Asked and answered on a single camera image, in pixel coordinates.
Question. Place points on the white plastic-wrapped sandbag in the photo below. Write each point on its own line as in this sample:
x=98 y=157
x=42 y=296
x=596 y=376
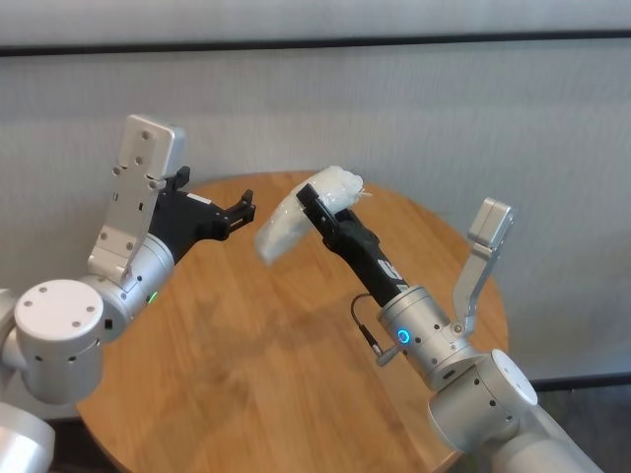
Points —
x=281 y=231

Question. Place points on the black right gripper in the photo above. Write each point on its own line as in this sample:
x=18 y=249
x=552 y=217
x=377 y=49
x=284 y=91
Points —
x=370 y=261

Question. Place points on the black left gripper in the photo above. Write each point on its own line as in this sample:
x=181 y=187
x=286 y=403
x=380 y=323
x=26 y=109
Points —
x=187 y=222

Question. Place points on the black wall trim strip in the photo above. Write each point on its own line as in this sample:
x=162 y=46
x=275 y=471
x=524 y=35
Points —
x=315 y=42

